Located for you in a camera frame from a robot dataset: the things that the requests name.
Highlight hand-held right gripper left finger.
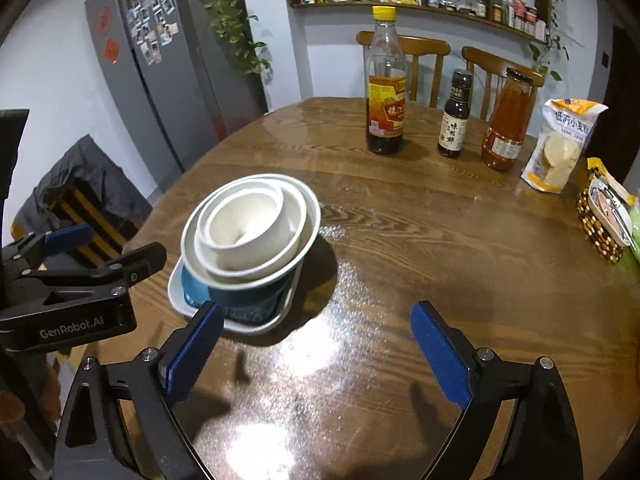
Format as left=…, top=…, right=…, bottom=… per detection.
left=52, top=301, right=226, bottom=480

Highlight trailing green plant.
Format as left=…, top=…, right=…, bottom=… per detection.
left=185, top=0, right=273, bottom=81

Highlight small dark sauce bottle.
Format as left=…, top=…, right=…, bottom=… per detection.
left=437, top=68, right=473, bottom=159

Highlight beaded wooden trivet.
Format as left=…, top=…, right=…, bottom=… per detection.
left=576, top=187, right=626, bottom=265

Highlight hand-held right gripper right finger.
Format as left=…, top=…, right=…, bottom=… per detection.
left=410, top=301, right=586, bottom=480

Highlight blue bowl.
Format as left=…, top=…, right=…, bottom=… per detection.
left=180, top=265, right=296, bottom=313

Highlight wooden chair with jacket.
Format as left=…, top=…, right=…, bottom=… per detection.
left=45, top=180, right=141, bottom=268

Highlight person's left hand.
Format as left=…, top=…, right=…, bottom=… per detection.
left=39, top=354, right=68, bottom=413

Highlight wooden wall shelf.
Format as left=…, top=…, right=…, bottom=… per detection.
left=281, top=0, right=553, bottom=46

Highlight small hanging green plant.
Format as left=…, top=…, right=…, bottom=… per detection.
left=527, top=0, right=571, bottom=83

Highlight large white bowl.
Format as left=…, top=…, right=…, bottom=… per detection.
left=181, top=173, right=321, bottom=287

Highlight green packet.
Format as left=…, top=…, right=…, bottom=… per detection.
left=627, top=205, right=640, bottom=263

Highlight dark wooden door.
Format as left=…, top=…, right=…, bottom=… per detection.
left=597, top=25, right=640, bottom=176

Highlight large yellow-capped vinegar bottle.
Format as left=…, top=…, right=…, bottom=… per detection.
left=366, top=5, right=408, bottom=156

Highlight white square plate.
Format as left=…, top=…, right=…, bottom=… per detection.
left=166, top=255, right=303, bottom=336

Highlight chair with grey jacket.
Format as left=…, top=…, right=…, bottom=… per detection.
left=10, top=134, right=153, bottom=271

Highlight bag of white crackers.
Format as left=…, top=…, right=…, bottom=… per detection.
left=520, top=97, right=610, bottom=196

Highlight fridge photo magnets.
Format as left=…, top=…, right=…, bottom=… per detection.
left=125, top=0, right=181, bottom=66

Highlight small tall white bowl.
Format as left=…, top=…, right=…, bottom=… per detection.
left=205, top=191, right=286, bottom=273

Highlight medium white bowl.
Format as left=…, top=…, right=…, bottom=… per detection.
left=195, top=180, right=307, bottom=281

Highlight grey refrigerator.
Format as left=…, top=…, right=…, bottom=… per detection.
left=84, top=0, right=271, bottom=181

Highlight red sauce bottle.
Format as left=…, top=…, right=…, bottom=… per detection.
left=481, top=67, right=535, bottom=172

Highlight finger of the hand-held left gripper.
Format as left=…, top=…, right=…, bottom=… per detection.
left=0, top=224, right=96, bottom=271
left=15, top=241, right=168, bottom=311

